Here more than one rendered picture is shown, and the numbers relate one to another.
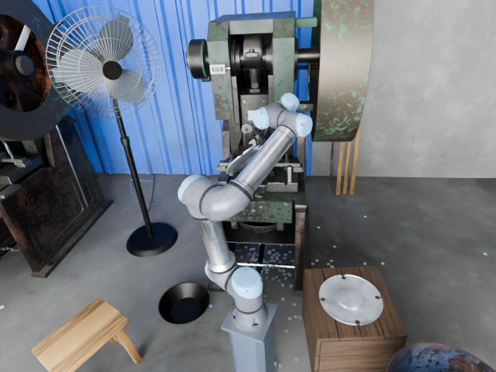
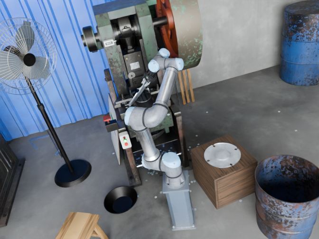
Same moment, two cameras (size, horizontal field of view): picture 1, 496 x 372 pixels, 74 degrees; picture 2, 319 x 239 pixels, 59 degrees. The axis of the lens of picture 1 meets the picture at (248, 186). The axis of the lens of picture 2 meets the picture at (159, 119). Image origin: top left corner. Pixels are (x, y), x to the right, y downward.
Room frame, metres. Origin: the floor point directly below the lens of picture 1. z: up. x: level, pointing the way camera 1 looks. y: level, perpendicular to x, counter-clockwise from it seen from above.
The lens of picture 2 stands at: (-0.44, 0.46, 1.95)
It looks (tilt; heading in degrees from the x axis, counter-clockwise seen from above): 34 degrees down; 343
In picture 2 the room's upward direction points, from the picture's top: 12 degrees counter-clockwise
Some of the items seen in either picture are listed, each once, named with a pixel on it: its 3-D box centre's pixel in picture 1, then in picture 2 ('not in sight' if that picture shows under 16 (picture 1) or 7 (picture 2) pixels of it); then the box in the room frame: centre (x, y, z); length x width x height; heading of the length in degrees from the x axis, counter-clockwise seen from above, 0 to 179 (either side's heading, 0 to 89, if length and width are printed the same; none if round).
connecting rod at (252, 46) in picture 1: (255, 69); (127, 37); (1.71, -0.07, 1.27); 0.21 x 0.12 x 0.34; 171
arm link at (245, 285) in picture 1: (246, 287); (171, 163); (0.91, 0.03, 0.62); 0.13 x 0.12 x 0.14; 43
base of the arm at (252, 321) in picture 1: (249, 308); (174, 175); (0.90, 0.03, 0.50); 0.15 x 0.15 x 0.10
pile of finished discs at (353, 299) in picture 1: (350, 297); (222, 154); (1.03, -0.44, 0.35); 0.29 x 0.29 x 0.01
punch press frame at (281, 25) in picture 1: (260, 139); (136, 80); (1.85, -0.10, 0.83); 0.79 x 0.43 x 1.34; 171
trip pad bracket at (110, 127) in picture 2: not in sight; (113, 130); (1.53, 0.27, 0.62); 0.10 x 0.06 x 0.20; 81
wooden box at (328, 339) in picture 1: (346, 322); (223, 170); (1.03, -0.44, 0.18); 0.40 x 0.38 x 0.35; 178
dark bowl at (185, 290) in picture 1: (184, 305); (121, 201); (1.32, 0.42, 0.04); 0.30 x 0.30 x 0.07
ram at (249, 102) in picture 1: (255, 117); (134, 66); (1.67, -0.07, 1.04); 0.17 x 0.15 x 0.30; 171
